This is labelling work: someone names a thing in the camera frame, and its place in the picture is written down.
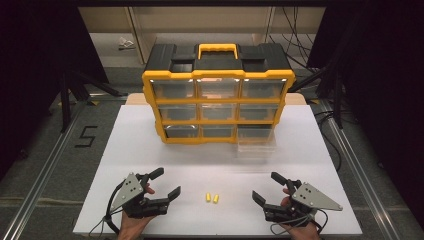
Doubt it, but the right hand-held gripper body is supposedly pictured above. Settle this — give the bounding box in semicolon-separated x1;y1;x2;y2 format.
262;179;344;229

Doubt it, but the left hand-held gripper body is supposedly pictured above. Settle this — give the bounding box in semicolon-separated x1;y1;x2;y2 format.
109;171;171;220

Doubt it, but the person's right hand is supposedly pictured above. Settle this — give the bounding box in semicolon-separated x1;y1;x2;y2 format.
279;187;322;240

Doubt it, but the person's left hand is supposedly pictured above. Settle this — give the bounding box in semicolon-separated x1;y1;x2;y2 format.
116;185;158;240

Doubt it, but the clear plastic drawer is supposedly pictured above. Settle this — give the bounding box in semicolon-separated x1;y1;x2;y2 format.
235;127;278;160

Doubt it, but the grid of clear drawers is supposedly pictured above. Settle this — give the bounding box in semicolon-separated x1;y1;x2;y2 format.
151;78;288;140

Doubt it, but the black metal stand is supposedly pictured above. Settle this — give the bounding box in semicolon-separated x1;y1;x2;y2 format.
59;69;129;134
288;64;345;130

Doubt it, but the yellow and black organizer cabinet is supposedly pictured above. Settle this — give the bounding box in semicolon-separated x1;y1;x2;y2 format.
142;42;297;145

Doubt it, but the white crumpled cloth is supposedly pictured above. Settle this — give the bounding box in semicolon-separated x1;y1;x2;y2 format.
117;36;137;51

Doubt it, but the dark curtain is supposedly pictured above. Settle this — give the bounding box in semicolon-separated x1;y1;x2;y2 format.
305;0;424;221
0;0;110;181

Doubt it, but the beige wooden shelf unit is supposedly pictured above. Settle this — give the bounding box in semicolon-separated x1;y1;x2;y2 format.
77;5;327;68

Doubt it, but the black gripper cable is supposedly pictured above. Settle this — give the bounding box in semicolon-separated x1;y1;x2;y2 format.
105;181;126;235

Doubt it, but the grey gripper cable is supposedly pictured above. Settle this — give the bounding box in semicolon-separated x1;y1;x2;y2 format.
269;209;330;236
88;209;125;238

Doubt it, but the aluminium floor rail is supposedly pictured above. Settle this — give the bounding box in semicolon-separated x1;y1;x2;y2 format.
0;99;88;240
319;99;424;240

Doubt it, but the black floor cable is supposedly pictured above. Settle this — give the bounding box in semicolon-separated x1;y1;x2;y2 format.
312;109;343;173

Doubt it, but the bundle of black hanging cables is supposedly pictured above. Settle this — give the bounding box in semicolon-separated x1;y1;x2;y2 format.
266;6;322;74

